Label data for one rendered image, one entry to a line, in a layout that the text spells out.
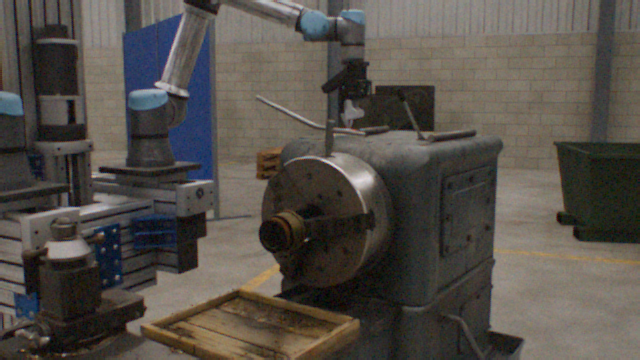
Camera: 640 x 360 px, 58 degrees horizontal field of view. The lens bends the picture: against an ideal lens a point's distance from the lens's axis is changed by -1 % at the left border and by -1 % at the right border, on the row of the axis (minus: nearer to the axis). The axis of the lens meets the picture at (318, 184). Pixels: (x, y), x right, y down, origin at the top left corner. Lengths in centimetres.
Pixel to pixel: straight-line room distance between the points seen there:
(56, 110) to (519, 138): 1014
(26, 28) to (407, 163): 108
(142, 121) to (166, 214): 29
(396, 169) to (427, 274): 27
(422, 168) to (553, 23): 1008
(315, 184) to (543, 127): 1008
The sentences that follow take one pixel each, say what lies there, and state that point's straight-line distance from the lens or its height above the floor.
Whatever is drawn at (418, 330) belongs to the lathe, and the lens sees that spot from 152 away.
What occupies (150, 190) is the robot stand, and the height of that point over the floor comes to 110.
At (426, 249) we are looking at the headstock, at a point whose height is 101.
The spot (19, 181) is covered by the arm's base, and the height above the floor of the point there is 118.
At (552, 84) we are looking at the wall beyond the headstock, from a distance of 1132.
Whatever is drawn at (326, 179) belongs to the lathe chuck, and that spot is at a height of 119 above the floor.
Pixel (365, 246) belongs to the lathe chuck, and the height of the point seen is 105.
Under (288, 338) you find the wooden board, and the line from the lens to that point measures 125.
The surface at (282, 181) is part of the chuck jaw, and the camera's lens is 138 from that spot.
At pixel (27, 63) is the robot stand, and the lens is 180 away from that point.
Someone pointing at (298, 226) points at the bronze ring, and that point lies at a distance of 129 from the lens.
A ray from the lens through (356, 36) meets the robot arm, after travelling 186.
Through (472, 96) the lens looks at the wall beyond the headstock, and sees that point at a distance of 1139.
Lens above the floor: 139
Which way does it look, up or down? 9 degrees down
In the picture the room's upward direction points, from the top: straight up
